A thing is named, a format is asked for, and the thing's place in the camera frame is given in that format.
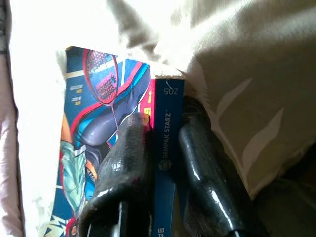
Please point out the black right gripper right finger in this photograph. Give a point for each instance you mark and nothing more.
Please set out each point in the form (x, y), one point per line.
(205, 177)

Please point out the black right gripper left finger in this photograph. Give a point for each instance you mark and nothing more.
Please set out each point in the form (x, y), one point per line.
(126, 172)

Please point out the colourful comic book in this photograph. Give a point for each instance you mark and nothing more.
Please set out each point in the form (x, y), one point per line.
(98, 98)

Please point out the bed with beige floral sheet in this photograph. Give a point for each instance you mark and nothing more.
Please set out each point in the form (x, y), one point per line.
(247, 49)

